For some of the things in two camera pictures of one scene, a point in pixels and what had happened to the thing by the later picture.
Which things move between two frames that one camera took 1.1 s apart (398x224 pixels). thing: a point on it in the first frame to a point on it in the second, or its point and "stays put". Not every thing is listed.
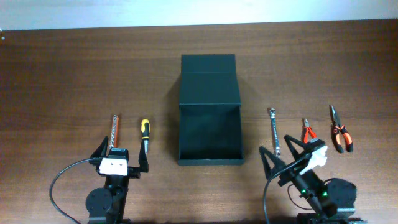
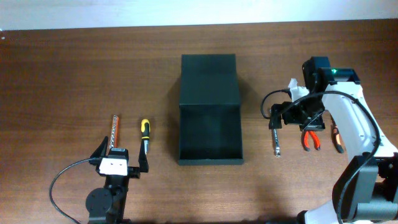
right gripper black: x=278 y=165 to x=275 y=112
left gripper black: x=134 y=171 stays put
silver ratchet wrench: x=275 y=132 stays put
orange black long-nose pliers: x=336 y=129 stays put
